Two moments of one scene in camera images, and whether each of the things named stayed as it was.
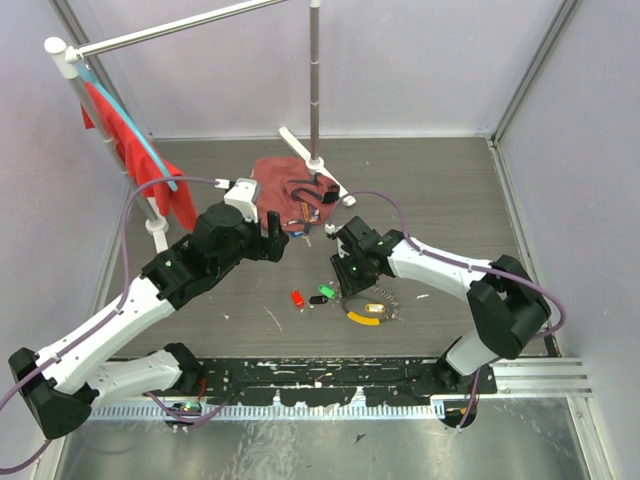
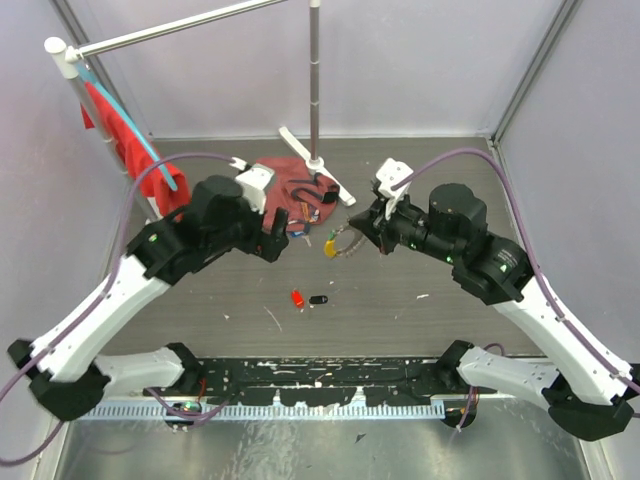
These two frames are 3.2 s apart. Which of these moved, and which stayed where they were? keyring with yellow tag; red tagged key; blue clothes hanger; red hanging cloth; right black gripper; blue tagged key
Moved: right black gripper; keyring with yellow tag
Stayed: red hanging cloth; red tagged key; blue clothes hanger; blue tagged key
